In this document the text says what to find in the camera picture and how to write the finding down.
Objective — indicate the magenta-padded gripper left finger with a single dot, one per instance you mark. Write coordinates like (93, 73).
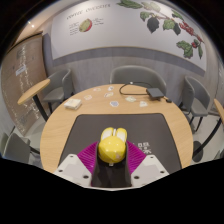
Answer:
(75, 166)

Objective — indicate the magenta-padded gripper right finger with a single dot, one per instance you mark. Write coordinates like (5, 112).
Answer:
(148, 168)

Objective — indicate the black mouse pad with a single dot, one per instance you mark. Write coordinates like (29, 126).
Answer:
(146, 128)

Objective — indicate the small white box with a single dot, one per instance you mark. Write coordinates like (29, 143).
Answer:
(72, 104)

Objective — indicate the grey upholstered chair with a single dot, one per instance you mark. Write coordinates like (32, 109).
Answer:
(138, 77)
(197, 100)
(15, 148)
(60, 88)

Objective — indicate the small white sticker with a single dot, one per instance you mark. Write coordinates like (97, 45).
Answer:
(108, 94)
(143, 104)
(87, 97)
(130, 99)
(110, 88)
(114, 103)
(96, 89)

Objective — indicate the small black adapter box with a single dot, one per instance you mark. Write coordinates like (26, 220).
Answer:
(155, 93)

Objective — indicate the brown wall board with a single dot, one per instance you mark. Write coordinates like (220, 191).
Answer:
(20, 83)

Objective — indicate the botanical wall mural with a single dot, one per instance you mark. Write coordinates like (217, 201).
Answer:
(126, 30)

